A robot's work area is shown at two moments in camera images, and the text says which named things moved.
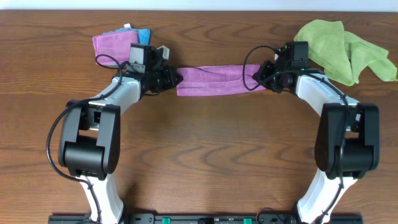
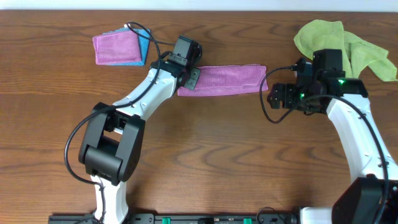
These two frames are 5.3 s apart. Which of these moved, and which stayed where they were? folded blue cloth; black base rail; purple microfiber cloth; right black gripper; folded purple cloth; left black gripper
Moved: right black gripper; left black gripper
Stayed: folded blue cloth; black base rail; folded purple cloth; purple microfiber cloth
